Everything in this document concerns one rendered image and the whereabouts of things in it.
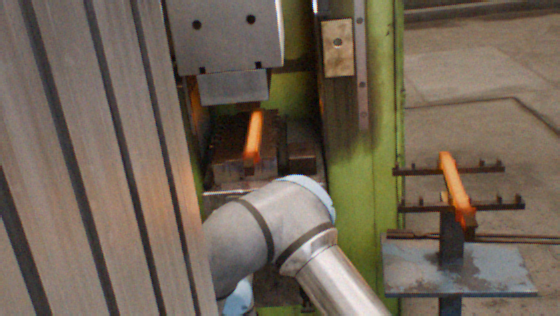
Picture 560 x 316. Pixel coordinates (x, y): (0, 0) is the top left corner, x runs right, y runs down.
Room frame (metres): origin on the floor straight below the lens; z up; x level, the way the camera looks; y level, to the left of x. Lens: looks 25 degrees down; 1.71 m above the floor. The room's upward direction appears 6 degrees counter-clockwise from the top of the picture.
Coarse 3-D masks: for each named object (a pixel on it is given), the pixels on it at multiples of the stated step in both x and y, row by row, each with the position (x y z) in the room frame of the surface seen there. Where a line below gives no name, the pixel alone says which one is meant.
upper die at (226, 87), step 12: (204, 72) 1.59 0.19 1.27; (228, 72) 1.57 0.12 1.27; (240, 72) 1.57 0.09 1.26; (252, 72) 1.57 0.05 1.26; (264, 72) 1.56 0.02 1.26; (204, 84) 1.58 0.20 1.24; (216, 84) 1.57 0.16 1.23; (228, 84) 1.57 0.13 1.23; (240, 84) 1.57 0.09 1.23; (252, 84) 1.57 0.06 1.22; (264, 84) 1.56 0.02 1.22; (204, 96) 1.58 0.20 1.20; (216, 96) 1.57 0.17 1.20; (228, 96) 1.57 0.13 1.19; (240, 96) 1.57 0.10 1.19; (252, 96) 1.57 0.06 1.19; (264, 96) 1.56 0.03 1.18
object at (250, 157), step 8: (256, 120) 1.84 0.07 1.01; (256, 128) 1.77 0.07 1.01; (256, 136) 1.70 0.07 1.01; (248, 144) 1.64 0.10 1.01; (256, 144) 1.64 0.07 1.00; (248, 152) 1.56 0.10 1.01; (256, 152) 1.56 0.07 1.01; (248, 160) 1.51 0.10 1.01; (256, 160) 1.55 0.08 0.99; (248, 168) 1.47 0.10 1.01
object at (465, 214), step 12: (444, 156) 1.49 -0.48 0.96; (444, 168) 1.42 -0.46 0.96; (456, 180) 1.34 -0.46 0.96; (456, 192) 1.28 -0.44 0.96; (456, 204) 1.22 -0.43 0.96; (468, 204) 1.21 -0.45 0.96; (456, 216) 1.18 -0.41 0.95; (468, 216) 1.14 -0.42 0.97; (468, 228) 1.11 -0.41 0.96; (468, 240) 1.10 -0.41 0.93
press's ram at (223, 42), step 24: (168, 0) 1.58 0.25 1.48; (192, 0) 1.57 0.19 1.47; (216, 0) 1.57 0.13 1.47; (240, 0) 1.57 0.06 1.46; (264, 0) 1.56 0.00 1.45; (192, 24) 1.59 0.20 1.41; (216, 24) 1.57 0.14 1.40; (240, 24) 1.57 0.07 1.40; (264, 24) 1.56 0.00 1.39; (192, 48) 1.58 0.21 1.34; (216, 48) 1.57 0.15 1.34; (240, 48) 1.57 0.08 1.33; (264, 48) 1.56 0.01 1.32; (192, 72) 1.58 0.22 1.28; (216, 72) 1.58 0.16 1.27
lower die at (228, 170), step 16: (272, 112) 1.95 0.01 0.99; (240, 128) 1.83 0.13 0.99; (272, 128) 1.79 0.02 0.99; (224, 144) 1.73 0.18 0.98; (240, 144) 1.69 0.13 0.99; (272, 144) 1.65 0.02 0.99; (224, 160) 1.60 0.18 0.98; (240, 160) 1.57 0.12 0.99; (272, 160) 1.56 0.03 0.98; (224, 176) 1.57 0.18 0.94; (240, 176) 1.57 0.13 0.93; (256, 176) 1.57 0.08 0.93; (272, 176) 1.57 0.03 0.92
